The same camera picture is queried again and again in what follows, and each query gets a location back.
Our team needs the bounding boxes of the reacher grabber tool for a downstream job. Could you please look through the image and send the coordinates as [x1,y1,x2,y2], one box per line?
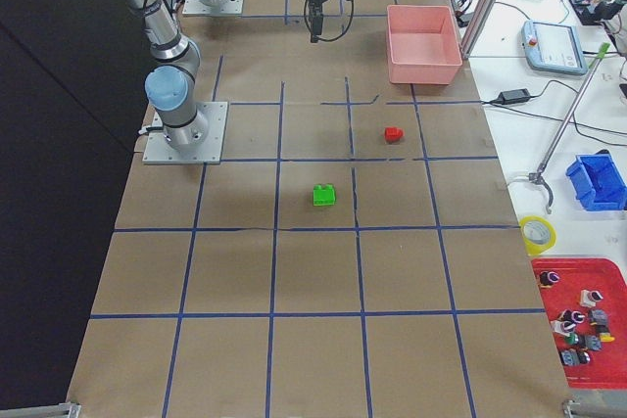
[527,42,610,214]

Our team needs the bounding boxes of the pink plastic box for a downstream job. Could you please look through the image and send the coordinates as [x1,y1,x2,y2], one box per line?
[387,5,462,85]

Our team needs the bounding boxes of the black power adapter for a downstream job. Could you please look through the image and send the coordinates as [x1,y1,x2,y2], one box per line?
[496,88,532,105]

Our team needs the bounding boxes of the blue storage bin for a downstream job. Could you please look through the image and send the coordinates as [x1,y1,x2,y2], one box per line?
[566,153,626,211]

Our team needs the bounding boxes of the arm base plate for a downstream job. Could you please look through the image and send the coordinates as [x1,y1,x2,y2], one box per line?
[182,0,244,18]
[142,102,229,164]

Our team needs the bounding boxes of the teach pendant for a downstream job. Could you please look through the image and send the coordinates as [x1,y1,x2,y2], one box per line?
[521,21,588,75]

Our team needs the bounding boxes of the green toy block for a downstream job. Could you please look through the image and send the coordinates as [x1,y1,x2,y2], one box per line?
[313,184,336,207]

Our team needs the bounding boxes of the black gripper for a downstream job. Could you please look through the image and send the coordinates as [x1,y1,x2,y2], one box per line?
[304,0,328,43]

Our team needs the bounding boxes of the yellow tape roll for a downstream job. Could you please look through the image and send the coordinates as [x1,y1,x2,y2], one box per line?
[520,215,557,256]

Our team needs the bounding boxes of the red toy block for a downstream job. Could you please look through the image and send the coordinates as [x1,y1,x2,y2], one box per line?
[384,126,405,145]

